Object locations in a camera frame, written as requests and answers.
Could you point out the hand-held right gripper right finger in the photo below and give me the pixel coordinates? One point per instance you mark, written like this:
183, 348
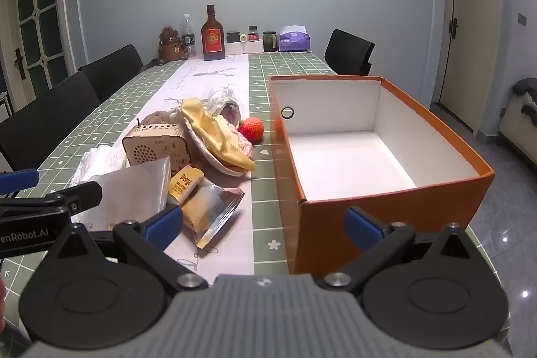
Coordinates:
361, 226

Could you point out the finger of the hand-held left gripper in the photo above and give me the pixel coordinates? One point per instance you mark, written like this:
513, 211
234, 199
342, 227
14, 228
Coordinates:
82, 196
19, 179

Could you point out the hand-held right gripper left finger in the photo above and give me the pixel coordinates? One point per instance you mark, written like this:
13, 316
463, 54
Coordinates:
161, 226

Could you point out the orange cardboard box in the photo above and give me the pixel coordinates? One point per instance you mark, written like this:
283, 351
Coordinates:
419, 203

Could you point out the white padded cloth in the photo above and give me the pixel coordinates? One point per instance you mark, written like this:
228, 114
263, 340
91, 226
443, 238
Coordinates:
209, 161

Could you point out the pink white crochet pouch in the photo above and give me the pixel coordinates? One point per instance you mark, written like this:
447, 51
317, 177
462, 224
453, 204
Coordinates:
245, 146

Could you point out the white plastic bag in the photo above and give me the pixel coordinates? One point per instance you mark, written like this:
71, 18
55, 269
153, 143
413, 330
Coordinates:
100, 161
134, 190

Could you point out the yellow snack packet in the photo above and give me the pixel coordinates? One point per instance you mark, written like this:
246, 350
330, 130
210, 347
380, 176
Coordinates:
182, 184

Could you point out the clear silver snack packet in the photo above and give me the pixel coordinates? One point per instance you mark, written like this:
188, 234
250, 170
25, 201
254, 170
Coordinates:
209, 211

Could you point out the black chair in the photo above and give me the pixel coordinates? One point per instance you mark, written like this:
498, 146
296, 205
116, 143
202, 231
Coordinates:
348, 54
46, 119
111, 70

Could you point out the wooden radio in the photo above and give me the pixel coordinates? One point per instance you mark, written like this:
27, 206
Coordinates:
147, 150

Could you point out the yellow cloth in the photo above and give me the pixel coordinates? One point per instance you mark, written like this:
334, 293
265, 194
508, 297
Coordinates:
218, 135

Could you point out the brown knitted item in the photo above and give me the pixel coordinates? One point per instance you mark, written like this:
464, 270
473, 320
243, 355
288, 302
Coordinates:
161, 117

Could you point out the red orange crochet strawberry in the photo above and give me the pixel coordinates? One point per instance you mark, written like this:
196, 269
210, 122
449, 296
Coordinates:
252, 129

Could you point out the wrapped purple rose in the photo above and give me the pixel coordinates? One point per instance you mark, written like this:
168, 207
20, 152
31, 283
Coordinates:
224, 106

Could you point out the brown bear figurine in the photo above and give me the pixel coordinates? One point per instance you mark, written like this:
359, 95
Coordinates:
172, 47

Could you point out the white glass pane door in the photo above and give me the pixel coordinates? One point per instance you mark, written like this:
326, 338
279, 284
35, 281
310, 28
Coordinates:
37, 5

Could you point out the green checkered tablecloth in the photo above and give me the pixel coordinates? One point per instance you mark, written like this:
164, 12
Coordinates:
289, 62

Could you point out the clear water bottle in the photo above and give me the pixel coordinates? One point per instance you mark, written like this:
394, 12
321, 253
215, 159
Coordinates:
188, 39

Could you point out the cream sofa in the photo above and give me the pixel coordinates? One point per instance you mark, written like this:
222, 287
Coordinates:
520, 123

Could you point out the brown liquor bottle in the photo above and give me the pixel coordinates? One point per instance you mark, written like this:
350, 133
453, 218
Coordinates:
213, 41

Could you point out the purple tissue pack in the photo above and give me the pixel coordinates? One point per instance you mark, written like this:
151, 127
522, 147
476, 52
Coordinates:
293, 41

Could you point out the white box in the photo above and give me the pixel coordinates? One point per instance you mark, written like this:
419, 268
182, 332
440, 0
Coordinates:
254, 47

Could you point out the small dark jar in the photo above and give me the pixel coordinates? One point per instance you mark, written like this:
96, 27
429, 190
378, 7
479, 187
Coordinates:
233, 37

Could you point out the dark glass jar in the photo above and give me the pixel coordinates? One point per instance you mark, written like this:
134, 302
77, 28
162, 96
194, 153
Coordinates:
270, 42

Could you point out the small jar red label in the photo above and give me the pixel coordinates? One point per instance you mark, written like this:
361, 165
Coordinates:
252, 35

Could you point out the cream door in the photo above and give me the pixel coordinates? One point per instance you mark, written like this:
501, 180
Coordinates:
470, 26

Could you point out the wall switch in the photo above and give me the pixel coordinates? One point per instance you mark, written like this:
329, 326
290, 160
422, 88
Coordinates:
522, 19

